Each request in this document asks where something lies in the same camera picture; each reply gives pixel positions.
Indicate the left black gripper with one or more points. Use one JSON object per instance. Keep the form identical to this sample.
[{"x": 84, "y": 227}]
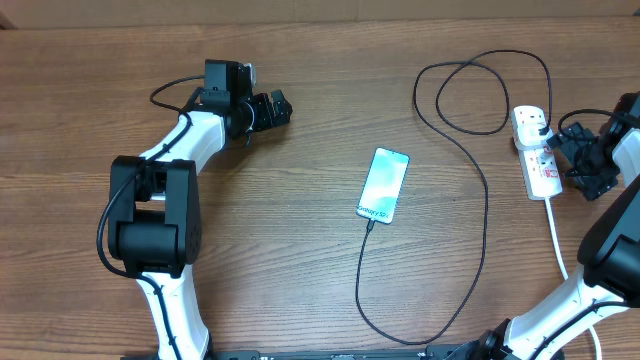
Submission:
[{"x": 265, "y": 118}]

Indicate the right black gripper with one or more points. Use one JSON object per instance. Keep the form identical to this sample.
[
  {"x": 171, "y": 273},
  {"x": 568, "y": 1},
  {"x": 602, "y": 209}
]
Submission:
[{"x": 570, "y": 143}]

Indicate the Samsung Galaxy smartphone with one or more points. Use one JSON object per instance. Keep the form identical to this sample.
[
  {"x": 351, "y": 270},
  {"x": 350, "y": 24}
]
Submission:
[{"x": 383, "y": 185}]

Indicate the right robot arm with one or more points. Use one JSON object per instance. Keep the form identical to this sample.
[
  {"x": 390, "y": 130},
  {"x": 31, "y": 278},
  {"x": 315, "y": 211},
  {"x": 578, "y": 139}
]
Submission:
[{"x": 606, "y": 279}]

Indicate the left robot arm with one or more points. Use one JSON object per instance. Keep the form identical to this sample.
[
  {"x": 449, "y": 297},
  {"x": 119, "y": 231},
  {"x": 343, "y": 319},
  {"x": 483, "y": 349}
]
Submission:
[{"x": 151, "y": 228}]

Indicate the white charger plug adapter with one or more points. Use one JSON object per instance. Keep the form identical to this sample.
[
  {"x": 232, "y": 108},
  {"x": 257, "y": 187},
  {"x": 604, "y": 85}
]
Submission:
[{"x": 529, "y": 137}]

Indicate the white power strip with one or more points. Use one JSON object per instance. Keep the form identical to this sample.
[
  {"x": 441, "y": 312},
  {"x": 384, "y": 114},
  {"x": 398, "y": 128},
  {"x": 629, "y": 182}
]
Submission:
[{"x": 539, "y": 168}]

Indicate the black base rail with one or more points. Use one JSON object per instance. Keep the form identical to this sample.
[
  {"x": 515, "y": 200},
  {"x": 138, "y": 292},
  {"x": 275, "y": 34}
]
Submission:
[{"x": 433, "y": 352}]

